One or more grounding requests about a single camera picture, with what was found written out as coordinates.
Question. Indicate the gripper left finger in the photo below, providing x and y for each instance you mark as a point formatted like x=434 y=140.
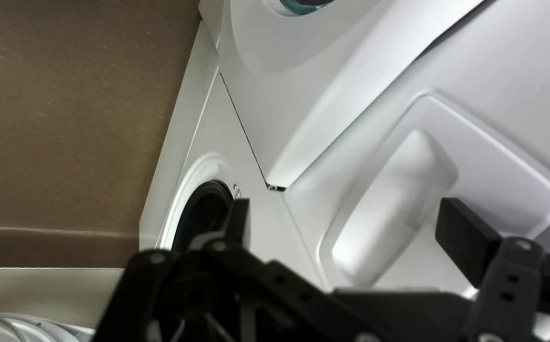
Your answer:
x=146 y=294

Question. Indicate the white detergent drawer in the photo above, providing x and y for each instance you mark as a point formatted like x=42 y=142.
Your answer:
x=503 y=76

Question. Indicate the clear round plastic container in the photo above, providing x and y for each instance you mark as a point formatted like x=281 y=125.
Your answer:
x=14 y=328

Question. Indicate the white washing machine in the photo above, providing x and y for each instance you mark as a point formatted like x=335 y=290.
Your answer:
x=218 y=133
x=275 y=95

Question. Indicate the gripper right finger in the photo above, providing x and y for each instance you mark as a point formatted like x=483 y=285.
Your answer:
x=507 y=285

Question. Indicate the washing machine glass door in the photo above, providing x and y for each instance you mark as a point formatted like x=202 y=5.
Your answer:
x=298 y=4

